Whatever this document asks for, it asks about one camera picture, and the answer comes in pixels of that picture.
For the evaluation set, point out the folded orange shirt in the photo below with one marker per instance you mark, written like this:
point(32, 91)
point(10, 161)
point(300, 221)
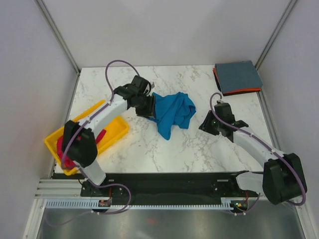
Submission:
point(245, 90)

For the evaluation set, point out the aluminium corner post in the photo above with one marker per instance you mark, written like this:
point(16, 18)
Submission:
point(277, 30)
point(57, 34)

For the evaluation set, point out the right aluminium corner post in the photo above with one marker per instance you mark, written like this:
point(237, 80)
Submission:
point(277, 30)

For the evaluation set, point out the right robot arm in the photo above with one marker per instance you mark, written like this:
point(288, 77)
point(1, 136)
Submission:
point(282, 178)

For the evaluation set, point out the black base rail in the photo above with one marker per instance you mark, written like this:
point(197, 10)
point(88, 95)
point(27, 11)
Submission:
point(167, 188)

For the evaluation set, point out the blue t shirt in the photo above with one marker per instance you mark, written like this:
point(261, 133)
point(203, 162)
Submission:
point(170, 110)

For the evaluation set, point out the red t shirt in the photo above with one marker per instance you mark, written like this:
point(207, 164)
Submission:
point(68, 163)

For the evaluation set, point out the folded grey blue shirt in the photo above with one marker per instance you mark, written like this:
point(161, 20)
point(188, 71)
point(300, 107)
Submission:
point(236, 76)

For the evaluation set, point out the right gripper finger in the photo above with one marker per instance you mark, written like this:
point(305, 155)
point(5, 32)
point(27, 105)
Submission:
point(208, 128)
point(210, 118)

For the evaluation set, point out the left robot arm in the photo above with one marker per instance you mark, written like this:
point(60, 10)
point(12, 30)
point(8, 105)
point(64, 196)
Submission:
point(79, 138)

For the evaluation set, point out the yellow plastic bin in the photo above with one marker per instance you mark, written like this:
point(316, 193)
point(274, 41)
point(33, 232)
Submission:
point(114, 131)

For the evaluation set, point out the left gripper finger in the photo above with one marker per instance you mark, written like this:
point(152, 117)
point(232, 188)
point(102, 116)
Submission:
point(147, 114)
point(151, 100)

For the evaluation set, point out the white slotted cable duct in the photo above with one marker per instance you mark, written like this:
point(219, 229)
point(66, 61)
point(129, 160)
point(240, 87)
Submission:
point(98, 204)

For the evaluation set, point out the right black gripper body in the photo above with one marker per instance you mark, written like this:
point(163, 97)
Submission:
point(215, 124)

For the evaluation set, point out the left aluminium corner post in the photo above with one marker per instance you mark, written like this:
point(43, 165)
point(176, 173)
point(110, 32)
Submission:
point(57, 34)

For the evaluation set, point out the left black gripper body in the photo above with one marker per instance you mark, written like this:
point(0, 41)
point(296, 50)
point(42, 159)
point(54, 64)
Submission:
point(143, 103)

